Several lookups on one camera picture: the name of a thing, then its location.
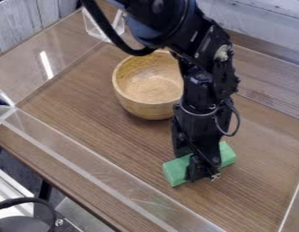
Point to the clear acrylic tray wall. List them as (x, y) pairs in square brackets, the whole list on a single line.
[(68, 130)]

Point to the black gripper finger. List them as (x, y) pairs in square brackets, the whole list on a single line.
[(179, 140), (200, 169)]

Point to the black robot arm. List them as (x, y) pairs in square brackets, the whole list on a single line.
[(176, 25)]

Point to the black table leg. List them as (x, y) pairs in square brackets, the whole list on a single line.
[(46, 191)]

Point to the green rectangular block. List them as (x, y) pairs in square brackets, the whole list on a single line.
[(175, 168)]

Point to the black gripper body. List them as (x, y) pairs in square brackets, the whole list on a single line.
[(204, 127)]

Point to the clear acrylic corner bracket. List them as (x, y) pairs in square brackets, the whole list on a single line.
[(94, 28)]

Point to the brown wooden bowl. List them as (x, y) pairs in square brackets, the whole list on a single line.
[(148, 85)]

